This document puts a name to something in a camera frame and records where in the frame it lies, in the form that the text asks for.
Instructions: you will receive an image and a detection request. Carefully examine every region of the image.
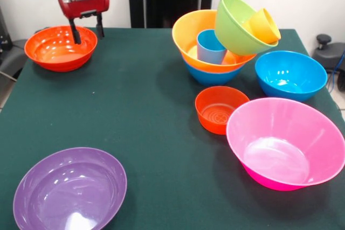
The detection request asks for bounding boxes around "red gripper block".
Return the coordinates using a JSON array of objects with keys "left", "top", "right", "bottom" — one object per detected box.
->
[{"left": 57, "top": 0, "right": 111, "bottom": 45}]

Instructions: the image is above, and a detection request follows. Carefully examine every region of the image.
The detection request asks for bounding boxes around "large red-orange bowl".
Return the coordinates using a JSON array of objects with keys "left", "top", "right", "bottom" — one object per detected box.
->
[{"left": 24, "top": 25, "right": 98, "bottom": 73}]

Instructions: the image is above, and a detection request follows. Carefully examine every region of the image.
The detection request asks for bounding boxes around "large orange bowl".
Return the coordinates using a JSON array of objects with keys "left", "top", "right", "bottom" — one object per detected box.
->
[{"left": 171, "top": 9, "right": 257, "bottom": 74}]

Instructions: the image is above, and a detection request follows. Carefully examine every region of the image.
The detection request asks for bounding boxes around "blue cup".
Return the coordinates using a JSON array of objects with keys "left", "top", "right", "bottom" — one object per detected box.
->
[{"left": 197, "top": 29, "right": 228, "bottom": 65}]

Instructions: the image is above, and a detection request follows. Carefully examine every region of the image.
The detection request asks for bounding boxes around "blue cone-shaped bowl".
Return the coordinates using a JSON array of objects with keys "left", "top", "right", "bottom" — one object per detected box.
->
[{"left": 184, "top": 61, "right": 245, "bottom": 86}]

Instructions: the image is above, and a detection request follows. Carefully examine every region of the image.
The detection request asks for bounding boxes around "green bowl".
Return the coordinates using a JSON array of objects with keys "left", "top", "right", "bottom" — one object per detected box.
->
[{"left": 215, "top": 0, "right": 279, "bottom": 56}]

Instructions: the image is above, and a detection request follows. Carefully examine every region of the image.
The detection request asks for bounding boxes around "orange cup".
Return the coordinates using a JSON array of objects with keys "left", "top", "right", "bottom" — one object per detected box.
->
[
  {"left": 241, "top": 18, "right": 256, "bottom": 36},
  {"left": 249, "top": 8, "right": 281, "bottom": 44}
]

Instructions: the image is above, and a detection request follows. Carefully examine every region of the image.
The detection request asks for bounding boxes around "black equipment box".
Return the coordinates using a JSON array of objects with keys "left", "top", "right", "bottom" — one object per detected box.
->
[{"left": 0, "top": 8, "right": 12, "bottom": 52}]

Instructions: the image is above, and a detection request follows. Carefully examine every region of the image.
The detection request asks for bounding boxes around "dark green table cloth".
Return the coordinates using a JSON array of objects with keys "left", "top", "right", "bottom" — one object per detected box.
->
[{"left": 0, "top": 27, "right": 345, "bottom": 230}]

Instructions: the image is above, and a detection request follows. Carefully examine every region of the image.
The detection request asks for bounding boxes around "small red bowl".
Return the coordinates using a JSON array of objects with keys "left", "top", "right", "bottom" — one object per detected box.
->
[{"left": 195, "top": 86, "right": 251, "bottom": 135}]

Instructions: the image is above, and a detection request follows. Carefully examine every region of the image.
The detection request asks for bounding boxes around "purple bowl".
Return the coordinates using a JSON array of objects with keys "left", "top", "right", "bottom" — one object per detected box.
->
[{"left": 12, "top": 147, "right": 128, "bottom": 230}]

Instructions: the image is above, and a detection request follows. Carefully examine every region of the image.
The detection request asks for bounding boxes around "blue round bowl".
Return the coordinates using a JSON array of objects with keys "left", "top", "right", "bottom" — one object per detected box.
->
[{"left": 254, "top": 50, "right": 328, "bottom": 102}]

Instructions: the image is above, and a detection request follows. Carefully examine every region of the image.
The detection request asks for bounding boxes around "pink bowl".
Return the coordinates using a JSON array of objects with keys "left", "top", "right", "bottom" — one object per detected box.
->
[{"left": 225, "top": 97, "right": 345, "bottom": 191}]

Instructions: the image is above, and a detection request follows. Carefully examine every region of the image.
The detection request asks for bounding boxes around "black pedestal foot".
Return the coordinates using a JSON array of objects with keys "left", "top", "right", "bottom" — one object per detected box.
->
[
  {"left": 312, "top": 34, "right": 345, "bottom": 74},
  {"left": 0, "top": 38, "right": 30, "bottom": 85}
]

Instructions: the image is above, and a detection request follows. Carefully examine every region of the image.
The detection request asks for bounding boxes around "blue cable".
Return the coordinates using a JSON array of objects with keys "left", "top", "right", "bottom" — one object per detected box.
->
[{"left": 327, "top": 51, "right": 345, "bottom": 92}]

